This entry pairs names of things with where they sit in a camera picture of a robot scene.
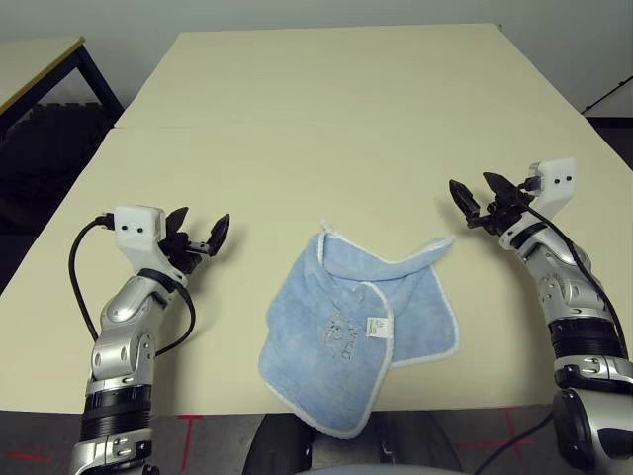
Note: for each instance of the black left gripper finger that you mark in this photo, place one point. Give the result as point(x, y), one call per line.
point(219, 235)
point(177, 220)

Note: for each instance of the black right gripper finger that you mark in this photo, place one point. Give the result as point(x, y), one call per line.
point(499, 184)
point(465, 200)

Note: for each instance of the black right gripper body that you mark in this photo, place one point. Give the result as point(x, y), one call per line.
point(502, 213)

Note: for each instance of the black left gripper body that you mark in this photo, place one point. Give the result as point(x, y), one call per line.
point(180, 250)

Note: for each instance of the light blue towel white trim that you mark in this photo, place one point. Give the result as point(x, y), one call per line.
point(316, 321)

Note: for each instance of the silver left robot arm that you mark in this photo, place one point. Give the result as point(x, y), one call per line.
point(118, 341)

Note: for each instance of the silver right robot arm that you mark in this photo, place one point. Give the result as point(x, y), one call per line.
point(569, 297)

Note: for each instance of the black foam floor mat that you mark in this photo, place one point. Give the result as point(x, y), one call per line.
point(44, 148)
point(623, 128)

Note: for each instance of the dark grey robot left leg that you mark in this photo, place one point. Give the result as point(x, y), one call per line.
point(277, 450)

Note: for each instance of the light grey robot torso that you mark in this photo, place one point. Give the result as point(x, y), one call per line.
point(346, 471)

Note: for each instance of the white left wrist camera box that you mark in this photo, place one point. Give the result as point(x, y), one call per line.
point(138, 222)

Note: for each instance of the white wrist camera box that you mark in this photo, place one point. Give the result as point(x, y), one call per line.
point(138, 222)
point(556, 183)

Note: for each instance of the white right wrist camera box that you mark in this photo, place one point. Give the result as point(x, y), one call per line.
point(556, 183)

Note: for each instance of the beige side table black frame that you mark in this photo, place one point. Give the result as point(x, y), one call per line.
point(34, 64)

